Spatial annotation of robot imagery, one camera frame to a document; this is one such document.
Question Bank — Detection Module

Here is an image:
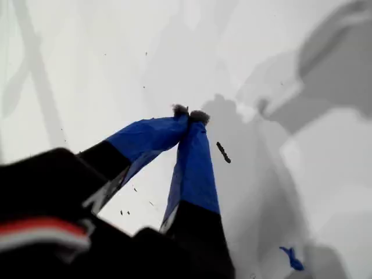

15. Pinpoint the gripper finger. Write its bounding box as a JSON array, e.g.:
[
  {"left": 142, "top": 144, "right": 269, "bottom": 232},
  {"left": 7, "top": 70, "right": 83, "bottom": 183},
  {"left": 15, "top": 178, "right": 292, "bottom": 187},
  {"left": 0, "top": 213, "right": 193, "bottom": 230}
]
[
  {"left": 159, "top": 109, "right": 235, "bottom": 279},
  {"left": 76, "top": 103, "right": 189, "bottom": 193}
]

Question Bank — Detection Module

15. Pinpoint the small dark stick scrap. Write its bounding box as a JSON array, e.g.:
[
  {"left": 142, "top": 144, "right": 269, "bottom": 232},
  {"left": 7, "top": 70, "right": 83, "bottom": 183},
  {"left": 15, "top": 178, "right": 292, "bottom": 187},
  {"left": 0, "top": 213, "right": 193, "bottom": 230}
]
[{"left": 216, "top": 141, "right": 233, "bottom": 164}]

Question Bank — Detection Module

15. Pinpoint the blue tape scrap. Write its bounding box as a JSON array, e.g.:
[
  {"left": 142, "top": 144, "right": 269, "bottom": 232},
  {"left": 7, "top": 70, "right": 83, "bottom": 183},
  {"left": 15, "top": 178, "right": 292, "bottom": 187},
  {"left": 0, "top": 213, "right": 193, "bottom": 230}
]
[{"left": 278, "top": 246, "right": 305, "bottom": 271}]

